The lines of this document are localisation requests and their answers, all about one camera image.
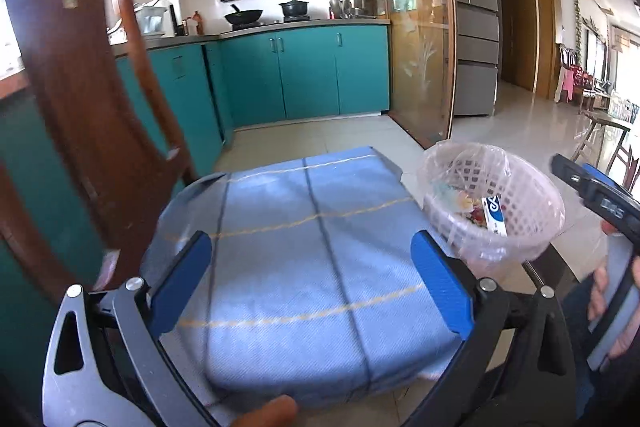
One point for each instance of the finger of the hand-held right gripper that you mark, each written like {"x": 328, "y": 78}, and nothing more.
{"x": 602, "y": 179}
{"x": 570, "y": 172}

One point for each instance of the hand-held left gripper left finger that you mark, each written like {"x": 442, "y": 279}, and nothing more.
{"x": 182, "y": 287}

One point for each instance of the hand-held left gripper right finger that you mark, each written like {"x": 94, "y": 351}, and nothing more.
{"x": 442, "y": 287}

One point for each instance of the pink plastic wastebasket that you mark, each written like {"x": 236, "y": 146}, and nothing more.
{"x": 525, "y": 187}

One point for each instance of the red wrapper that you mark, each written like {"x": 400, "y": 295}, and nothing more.
{"x": 477, "y": 212}

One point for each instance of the white medicine box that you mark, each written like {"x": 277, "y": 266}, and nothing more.
{"x": 495, "y": 214}

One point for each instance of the clear plastic bin liner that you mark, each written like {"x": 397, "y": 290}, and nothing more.
{"x": 440, "y": 157}

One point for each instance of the person's right hand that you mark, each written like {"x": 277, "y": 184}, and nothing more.
{"x": 598, "y": 294}

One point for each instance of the person's left hand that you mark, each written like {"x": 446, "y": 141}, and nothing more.
{"x": 272, "y": 412}

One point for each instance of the wooden dining table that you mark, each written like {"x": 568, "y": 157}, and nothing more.
{"x": 607, "y": 122}

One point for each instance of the person's leg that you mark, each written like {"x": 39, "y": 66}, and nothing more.
{"x": 580, "y": 332}

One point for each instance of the dark glass side table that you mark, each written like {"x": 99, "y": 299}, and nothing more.
{"x": 550, "y": 264}

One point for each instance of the pink hanging cloth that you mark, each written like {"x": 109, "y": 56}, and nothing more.
{"x": 566, "y": 84}

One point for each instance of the brown wooden door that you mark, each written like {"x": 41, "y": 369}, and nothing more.
{"x": 517, "y": 37}

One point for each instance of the silver refrigerator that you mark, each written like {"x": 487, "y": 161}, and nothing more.
{"x": 475, "y": 32}

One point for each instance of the wooden glass display cabinet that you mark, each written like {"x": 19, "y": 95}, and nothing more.
{"x": 420, "y": 32}

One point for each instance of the carved wooden chair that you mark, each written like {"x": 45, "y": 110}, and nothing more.
{"x": 75, "y": 107}

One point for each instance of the wooden chair with blue cushion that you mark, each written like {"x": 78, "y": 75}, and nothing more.
{"x": 310, "y": 72}

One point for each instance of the small clear bottle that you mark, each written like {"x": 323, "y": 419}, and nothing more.
{"x": 187, "y": 28}

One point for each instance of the black kitchen appliance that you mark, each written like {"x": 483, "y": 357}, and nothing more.
{"x": 176, "y": 26}

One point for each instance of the brown bottle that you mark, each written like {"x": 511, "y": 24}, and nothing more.
{"x": 199, "y": 24}

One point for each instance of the white dish rack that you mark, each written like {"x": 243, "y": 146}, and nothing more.
{"x": 150, "y": 19}

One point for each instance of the steel stockpot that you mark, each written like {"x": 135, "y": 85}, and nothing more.
{"x": 357, "y": 2}

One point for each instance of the black wok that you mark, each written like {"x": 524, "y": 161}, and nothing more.
{"x": 245, "y": 17}

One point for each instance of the gas stove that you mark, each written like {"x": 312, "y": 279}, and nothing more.
{"x": 272, "y": 23}

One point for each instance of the white kettle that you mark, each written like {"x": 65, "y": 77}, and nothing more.
{"x": 173, "y": 4}

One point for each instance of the steel pot lid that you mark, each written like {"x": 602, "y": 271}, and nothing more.
{"x": 332, "y": 2}

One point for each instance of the black cooking pot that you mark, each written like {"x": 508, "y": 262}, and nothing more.
{"x": 294, "y": 9}

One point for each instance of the green wall garland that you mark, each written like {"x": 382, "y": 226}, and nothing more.
{"x": 577, "y": 22}

